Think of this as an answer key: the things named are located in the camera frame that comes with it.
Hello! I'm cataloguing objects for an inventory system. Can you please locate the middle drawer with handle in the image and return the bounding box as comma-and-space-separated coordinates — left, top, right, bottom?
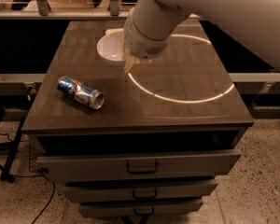
63, 180, 217, 203

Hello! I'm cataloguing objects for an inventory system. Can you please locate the black stand leg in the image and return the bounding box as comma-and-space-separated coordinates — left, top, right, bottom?
0, 118, 25, 183

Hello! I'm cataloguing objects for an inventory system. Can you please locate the drawer with handle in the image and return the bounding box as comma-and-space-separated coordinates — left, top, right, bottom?
79, 198, 203, 217
63, 180, 217, 203
36, 149, 241, 182

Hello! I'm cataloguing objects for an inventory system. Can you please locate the black floor cable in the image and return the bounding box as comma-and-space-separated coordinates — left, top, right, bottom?
0, 152, 56, 224

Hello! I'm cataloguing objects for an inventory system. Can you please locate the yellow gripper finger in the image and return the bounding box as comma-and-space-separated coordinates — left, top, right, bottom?
123, 45, 151, 74

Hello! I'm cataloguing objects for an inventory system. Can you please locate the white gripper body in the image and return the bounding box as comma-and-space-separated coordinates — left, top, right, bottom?
124, 8, 170, 59

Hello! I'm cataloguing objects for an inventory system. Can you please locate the grey drawer cabinet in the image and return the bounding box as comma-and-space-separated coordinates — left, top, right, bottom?
21, 20, 255, 224

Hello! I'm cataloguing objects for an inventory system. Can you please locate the yellow sponge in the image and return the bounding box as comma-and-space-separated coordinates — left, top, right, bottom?
105, 28, 123, 35

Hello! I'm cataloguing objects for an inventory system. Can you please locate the top drawer with handle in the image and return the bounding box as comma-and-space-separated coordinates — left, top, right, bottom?
36, 149, 241, 182

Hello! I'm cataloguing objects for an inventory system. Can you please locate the metal railing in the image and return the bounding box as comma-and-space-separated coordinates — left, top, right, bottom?
0, 0, 137, 20

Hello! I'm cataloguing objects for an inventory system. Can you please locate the blue silver redbull can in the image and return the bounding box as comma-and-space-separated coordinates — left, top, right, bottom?
57, 76, 105, 110

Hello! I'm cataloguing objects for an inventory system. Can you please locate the white bowl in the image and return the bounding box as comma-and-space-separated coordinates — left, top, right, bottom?
96, 32, 125, 72

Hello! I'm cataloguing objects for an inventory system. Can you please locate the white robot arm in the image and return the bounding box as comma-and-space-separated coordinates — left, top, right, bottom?
124, 0, 280, 70

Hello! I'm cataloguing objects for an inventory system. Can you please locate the bottom drawer with handle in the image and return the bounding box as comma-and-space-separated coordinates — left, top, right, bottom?
79, 198, 203, 217

